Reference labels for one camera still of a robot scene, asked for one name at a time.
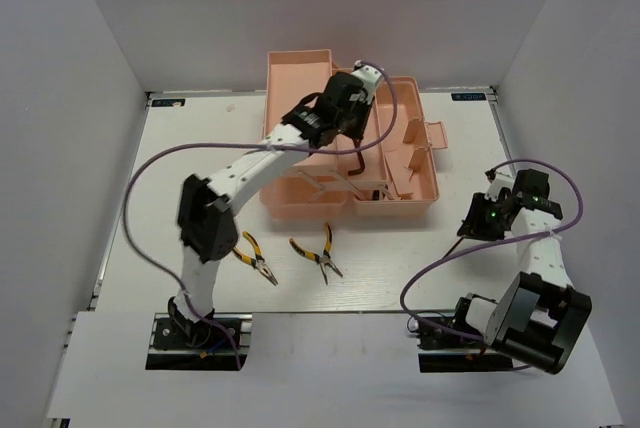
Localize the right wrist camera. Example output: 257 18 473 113
484 168 515 203

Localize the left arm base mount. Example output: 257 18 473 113
145 313 252 372

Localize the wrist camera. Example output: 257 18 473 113
484 168 515 203
351 60 386 103

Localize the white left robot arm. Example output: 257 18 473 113
170 64 383 347

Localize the pink plastic toolbox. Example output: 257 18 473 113
259 76 448 219

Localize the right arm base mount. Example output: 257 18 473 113
406 311 489 374

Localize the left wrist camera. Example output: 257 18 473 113
351 60 386 103

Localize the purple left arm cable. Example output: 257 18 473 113
121 58 401 369

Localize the yellow needle-nose pliers left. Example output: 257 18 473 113
233 231 278 286

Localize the yellow pliers right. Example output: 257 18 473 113
289 222 344 284

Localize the brown hex key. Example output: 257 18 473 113
347 136 367 178
442 237 464 258

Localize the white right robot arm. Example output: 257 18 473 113
451 169 592 374

